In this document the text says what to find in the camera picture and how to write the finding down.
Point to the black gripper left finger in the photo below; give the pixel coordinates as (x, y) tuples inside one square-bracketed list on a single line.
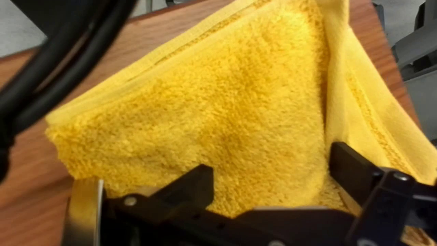
[(158, 218)]

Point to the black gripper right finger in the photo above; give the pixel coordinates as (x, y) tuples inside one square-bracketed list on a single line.
[(382, 199)]

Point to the yellow terry towel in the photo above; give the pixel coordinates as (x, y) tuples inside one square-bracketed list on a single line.
[(226, 113)]

